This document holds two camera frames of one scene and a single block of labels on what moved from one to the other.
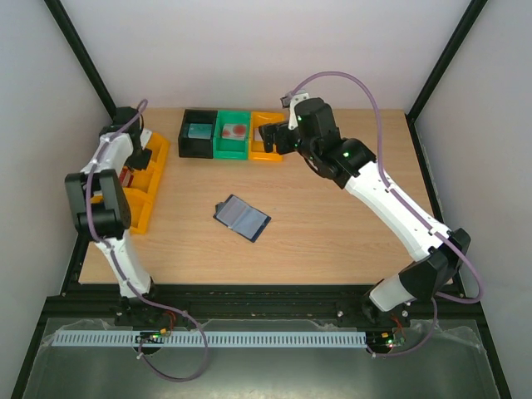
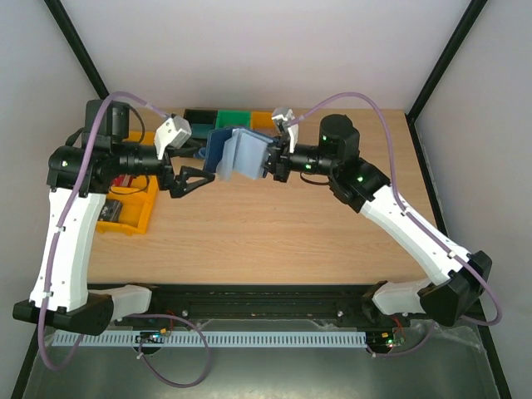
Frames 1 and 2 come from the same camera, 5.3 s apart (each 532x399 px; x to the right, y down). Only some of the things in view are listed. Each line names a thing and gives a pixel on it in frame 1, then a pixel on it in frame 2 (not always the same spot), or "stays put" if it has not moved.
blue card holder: [244, 218] → [236, 150]
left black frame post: [82, 56] stays put
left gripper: [143, 164] → [165, 177]
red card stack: [126, 177] stays put
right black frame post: [454, 43] stays put
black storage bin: [195, 137] stays put
